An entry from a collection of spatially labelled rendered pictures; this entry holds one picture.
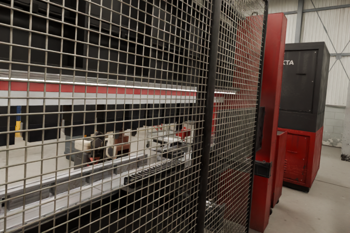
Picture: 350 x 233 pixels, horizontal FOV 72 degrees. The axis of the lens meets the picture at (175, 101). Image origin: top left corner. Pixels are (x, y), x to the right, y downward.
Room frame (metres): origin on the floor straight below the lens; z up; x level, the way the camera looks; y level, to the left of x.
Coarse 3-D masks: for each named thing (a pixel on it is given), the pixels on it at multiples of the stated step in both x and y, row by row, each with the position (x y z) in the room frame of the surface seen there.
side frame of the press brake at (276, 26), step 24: (240, 24) 2.70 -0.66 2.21; (240, 48) 2.69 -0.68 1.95; (264, 72) 2.53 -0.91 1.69; (240, 96) 2.67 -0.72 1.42; (264, 96) 2.52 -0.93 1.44; (264, 120) 2.51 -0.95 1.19; (264, 144) 2.50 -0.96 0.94; (240, 192) 2.62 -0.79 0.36; (264, 192) 2.47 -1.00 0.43; (240, 216) 2.60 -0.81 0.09; (264, 216) 2.46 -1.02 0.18
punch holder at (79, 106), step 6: (66, 108) 1.24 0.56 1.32; (78, 108) 1.24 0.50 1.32; (90, 108) 1.30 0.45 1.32; (66, 114) 1.23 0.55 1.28; (78, 114) 1.24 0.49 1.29; (90, 114) 1.30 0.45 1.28; (66, 120) 1.24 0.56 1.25; (78, 120) 1.24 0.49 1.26; (90, 120) 1.30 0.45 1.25; (78, 126) 1.24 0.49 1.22; (90, 126) 1.30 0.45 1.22; (66, 132) 1.24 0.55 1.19; (72, 132) 1.22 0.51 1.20; (78, 132) 1.24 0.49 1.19; (84, 132) 1.27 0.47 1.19; (90, 132) 1.30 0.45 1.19
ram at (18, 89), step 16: (32, 80) 1.05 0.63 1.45; (0, 96) 0.95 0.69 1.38; (16, 96) 1.00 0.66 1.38; (32, 96) 1.05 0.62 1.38; (48, 96) 1.11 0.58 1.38; (64, 96) 1.17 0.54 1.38; (80, 96) 1.25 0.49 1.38; (112, 96) 1.42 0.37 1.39; (128, 96) 1.53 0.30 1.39; (144, 96) 1.65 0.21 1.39; (192, 96) 2.19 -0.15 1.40
